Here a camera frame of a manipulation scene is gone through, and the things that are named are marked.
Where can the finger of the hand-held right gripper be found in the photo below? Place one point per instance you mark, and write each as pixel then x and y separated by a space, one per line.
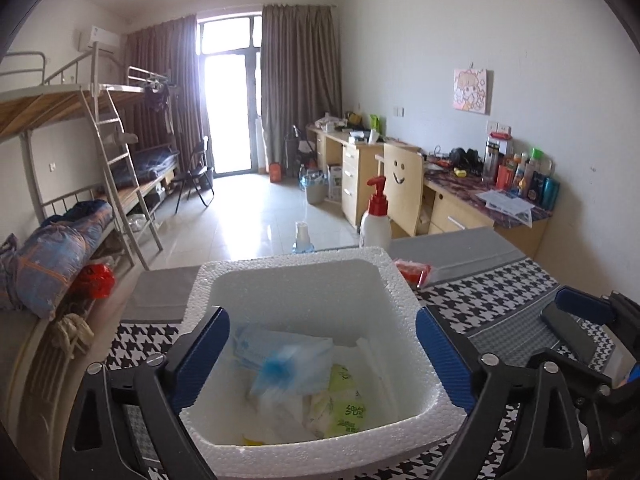
pixel 592 385
pixel 585 302

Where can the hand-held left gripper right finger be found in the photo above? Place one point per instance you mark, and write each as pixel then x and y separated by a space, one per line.
pixel 445 355

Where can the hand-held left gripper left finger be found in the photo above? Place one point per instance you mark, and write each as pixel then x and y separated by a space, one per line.
pixel 200 355

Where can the green wet wipes packet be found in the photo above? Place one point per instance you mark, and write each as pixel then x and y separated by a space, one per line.
pixel 345 400

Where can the white foam box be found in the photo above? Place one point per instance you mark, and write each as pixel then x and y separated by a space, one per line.
pixel 300 290

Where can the black smartphone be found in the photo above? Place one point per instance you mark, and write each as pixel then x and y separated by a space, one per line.
pixel 567 332

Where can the houndstooth tablecloth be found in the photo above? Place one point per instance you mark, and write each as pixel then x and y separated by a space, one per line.
pixel 500 300

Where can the red snack packet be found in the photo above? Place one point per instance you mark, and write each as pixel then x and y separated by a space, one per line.
pixel 412 272

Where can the papers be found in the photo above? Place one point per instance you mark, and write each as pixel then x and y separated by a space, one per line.
pixel 505 202

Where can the red plastic bag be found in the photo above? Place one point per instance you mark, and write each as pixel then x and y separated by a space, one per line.
pixel 95 280

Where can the cluster of toiletry bottles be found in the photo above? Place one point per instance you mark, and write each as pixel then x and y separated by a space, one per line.
pixel 535 180

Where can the wooden desk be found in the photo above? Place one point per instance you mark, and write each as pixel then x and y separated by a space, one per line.
pixel 450 215

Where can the white pump bottle red cap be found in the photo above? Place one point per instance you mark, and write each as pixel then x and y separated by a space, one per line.
pixel 375 225

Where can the small clear spray bottle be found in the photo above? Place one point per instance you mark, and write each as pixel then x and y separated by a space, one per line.
pixel 303 240

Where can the dark thermos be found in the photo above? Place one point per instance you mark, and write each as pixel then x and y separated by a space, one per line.
pixel 491 160

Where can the wooden chair with smiley face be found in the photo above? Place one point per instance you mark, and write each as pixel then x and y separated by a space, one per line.
pixel 402 185

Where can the blue quilt bundle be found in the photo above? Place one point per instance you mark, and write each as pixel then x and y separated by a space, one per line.
pixel 55 250

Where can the black folding chair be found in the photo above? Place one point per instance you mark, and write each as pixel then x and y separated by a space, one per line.
pixel 195 175

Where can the black headphones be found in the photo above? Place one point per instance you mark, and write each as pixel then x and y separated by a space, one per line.
pixel 465 156

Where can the red jug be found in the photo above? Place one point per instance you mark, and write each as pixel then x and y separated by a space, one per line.
pixel 274 172

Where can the grey bucket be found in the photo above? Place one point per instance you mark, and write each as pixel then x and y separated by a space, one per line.
pixel 316 192

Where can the dark hanging clothes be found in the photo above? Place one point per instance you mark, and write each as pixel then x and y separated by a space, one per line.
pixel 159 97

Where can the metal bunk bed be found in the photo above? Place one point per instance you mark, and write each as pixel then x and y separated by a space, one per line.
pixel 100 110

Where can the brown curtain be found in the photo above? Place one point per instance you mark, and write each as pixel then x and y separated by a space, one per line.
pixel 300 85
pixel 170 60

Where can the white air conditioner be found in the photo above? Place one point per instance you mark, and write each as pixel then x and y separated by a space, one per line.
pixel 97 39

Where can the wall socket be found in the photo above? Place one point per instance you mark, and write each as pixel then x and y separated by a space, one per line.
pixel 499 128

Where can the cartoon wall picture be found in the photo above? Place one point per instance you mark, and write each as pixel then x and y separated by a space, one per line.
pixel 472 90

